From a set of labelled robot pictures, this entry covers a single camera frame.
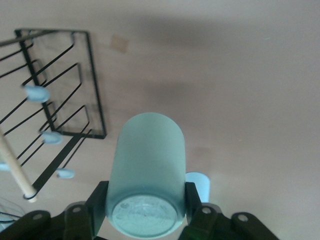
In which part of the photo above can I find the light blue plastic cup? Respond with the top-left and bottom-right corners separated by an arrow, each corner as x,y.
185,171 -> 211,204

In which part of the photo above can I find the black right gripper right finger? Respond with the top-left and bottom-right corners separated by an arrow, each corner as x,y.
179,182 -> 278,240

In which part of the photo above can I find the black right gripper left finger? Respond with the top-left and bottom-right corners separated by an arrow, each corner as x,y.
4,181 -> 110,240

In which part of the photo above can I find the black wire cup holder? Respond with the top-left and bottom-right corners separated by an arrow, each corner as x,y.
0,28 -> 108,203

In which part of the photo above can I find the pale green plastic cup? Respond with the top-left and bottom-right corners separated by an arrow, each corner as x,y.
104,112 -> 187,238

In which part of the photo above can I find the small brown tape mark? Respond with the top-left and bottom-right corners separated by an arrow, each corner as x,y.
109,34 -> 130,55

